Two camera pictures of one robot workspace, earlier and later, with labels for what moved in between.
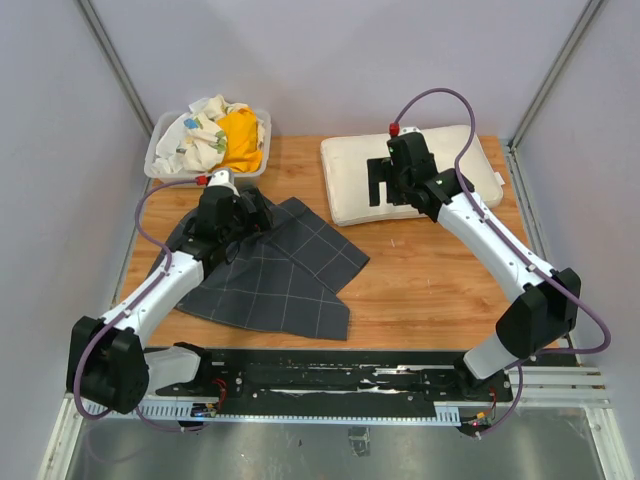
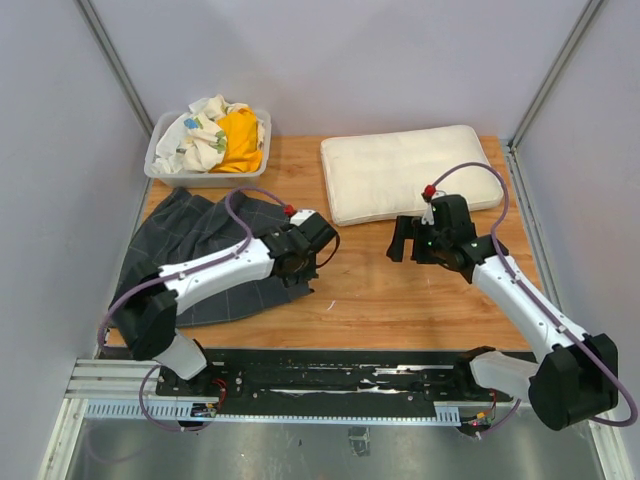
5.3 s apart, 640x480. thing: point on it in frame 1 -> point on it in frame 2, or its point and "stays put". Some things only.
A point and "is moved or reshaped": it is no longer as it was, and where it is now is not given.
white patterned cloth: (195, 142) stays put
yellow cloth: (242, 151) stays put
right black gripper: (381, 170) -> (407, 227)
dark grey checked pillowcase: (282, 280) is moved or reshaped
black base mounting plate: (387, 377) stays put
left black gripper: (256, 221) -> (305, 275)
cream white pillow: (345, 160) stays put
